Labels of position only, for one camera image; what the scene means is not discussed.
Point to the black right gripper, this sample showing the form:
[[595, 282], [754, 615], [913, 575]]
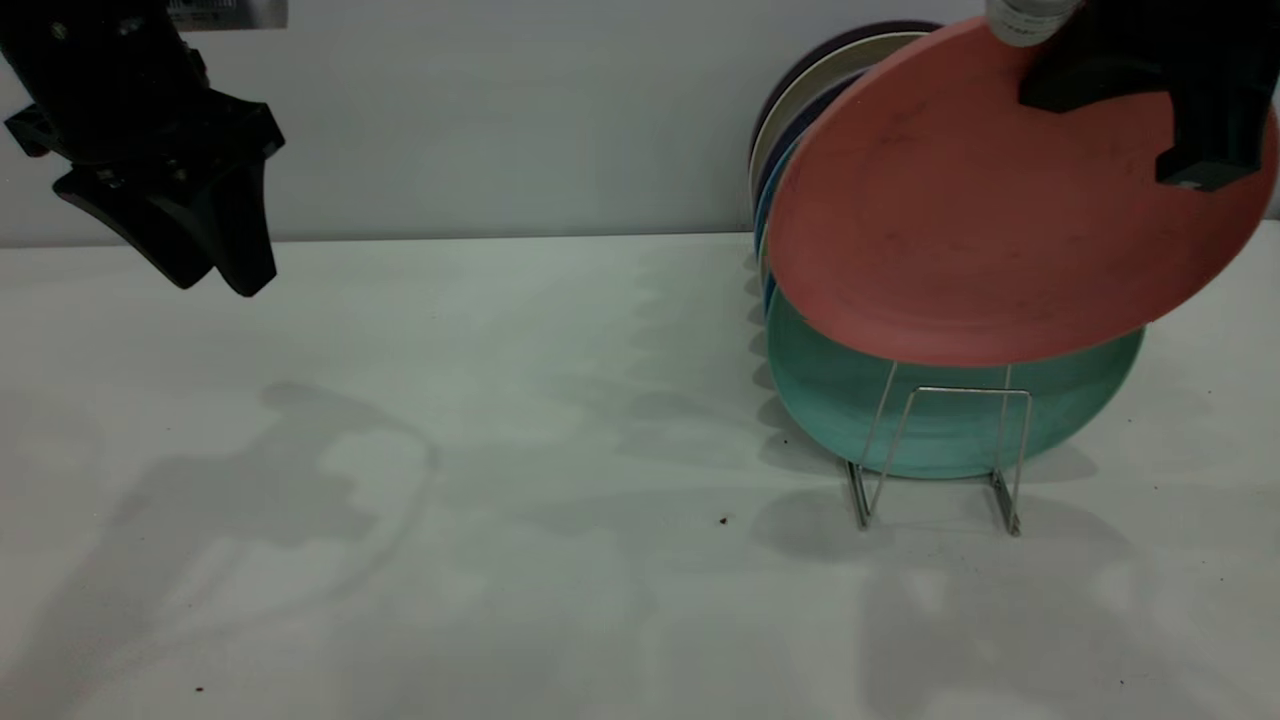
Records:
[[1180, 45]]

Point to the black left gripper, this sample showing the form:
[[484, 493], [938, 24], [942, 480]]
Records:
[[120, 100]]

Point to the pink plastic plate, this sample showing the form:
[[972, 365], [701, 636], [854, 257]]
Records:
[[950, 220]]

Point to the dark purple plate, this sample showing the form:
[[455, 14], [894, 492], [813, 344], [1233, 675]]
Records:
[[830, 50]]

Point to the cream beige plate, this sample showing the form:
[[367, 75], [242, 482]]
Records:
[[810, 90]]

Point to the dark navy plate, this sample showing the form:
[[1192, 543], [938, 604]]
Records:
[[795, 130]]

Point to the teal green plate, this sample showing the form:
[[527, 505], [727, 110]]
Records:
[[830, 390]]

